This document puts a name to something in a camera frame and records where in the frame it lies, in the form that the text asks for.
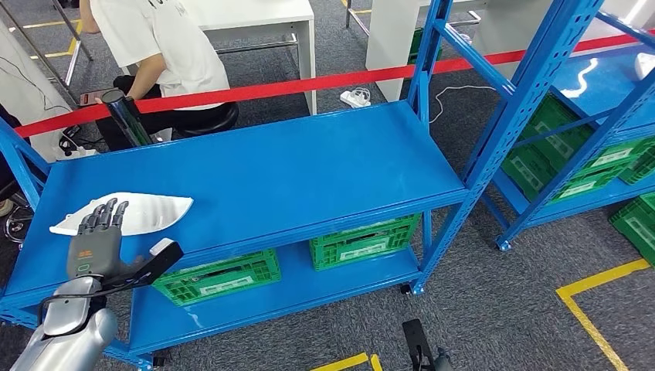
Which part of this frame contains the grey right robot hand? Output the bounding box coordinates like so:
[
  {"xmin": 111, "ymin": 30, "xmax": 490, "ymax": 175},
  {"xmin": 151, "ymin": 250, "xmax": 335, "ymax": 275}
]
[{"xmin": 433, "ymin": 348, "xmax": 456, "ymax": 371}]

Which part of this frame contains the green plastic crate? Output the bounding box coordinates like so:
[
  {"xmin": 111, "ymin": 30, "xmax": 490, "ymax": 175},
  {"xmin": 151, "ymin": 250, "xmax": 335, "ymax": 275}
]
[
  {"xmin": 309, "ymin": 213, "xmax": 422, "ymax": 271},
  {"xmin": 607, "ymin": 193, "xmax": 655, "ymax": 266},
  {"xmin": 618, "ymin": 148, "xmax": 655, "ymax": 186},
  {"xmin": 519, "ymin": 94, "xmax": 655, "ymax": 172},
  {"xmin": 152, "ymin": 249, "xmax": 283, "ymax": 307},
  {"xmin": 500, "ymin": 141, "xmax": 636, "ymax": 206},
  {"xmin": 407, "ymin": 28, "xmax": 443, "ymax": 65}
]

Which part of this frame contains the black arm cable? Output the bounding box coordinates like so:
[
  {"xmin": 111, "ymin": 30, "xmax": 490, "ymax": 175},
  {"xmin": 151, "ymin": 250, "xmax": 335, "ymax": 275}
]
[{"xmin": 38, "ymin": 274, "xmax": 152, "ymax": 339}]

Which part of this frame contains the chrome chair base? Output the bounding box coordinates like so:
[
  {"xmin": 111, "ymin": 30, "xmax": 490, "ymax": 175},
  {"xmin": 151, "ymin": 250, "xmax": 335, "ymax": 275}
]
[{"xmin": 2, "ymin": 204, "xmax": 36, "ymax": 245}]

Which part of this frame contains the white cable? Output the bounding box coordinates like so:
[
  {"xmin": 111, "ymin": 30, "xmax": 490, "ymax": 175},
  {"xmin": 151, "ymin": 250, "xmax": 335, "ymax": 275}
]
[{"xmin": 429, "ymin": 84, "xmax": 498, "ymax": 125}]

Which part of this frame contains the white stand panel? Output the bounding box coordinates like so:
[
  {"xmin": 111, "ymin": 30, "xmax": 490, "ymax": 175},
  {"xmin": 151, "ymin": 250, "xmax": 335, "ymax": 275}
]
[{"xmin": 0, "ymin": 20, "xmax": 73, "ymax": 163}]

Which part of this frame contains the person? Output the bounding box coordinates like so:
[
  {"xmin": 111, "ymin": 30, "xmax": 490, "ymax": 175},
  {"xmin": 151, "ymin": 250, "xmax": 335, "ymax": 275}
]
[
  {"xmin": 0, "ymin": 104, "xmax": 24, "ymax": 219},
  {"xmin": 79, "ymin": 0, "xmax": 231, "ymax": 152}
]

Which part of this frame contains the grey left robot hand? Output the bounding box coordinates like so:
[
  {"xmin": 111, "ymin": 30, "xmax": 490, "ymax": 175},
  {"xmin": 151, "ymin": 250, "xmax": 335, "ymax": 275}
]
[{"xmin": 66, "ymin": 198, "xmax": 149, "ymax": 280}]

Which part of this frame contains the white power strip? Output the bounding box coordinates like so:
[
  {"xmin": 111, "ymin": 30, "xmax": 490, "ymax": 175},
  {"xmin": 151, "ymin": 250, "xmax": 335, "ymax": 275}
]
[
  {"xmin": 57, "ymin": 125, "xmax": 99, "ymax": 161},
  {"xmin": 339, "ymin": 87, "xmax": 372, "ymax": 109}
]

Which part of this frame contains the black barrier post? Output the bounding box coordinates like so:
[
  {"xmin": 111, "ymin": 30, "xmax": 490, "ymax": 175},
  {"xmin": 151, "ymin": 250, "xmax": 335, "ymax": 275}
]
[{"xmin": 100, "ymin": 89, "xmax": 154, "ymax": 149}]

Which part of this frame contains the chrome metal frame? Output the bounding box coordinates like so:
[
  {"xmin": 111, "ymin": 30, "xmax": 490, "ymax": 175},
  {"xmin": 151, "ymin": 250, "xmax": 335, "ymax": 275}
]
[{"xmin": 0, "ymin": 0, "xmax": 94, "ymax": 104}]

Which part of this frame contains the black round stool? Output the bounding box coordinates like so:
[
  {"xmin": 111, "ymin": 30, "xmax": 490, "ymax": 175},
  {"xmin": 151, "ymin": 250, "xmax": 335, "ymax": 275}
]
[{"xmin": 171, "ymin": 101, "xmax": 240, "ymax": 140}]

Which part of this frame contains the red barrier belt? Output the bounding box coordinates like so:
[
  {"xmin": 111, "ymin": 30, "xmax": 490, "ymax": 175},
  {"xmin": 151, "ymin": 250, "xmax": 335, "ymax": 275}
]
[{"xmin": 14, "ymin": 30, "xmax": 655, "ymax": 139}]

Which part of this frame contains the blue metal shelf rack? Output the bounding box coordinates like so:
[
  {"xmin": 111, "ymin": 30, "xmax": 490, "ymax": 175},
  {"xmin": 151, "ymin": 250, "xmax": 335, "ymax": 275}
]
[
  {"xmin": 0, "ymin": 0, "xmax": 607, "ymax": 371},
  {"xmin": 463, "ymin": 10, "xmax": 655, "ymax": 253}
]

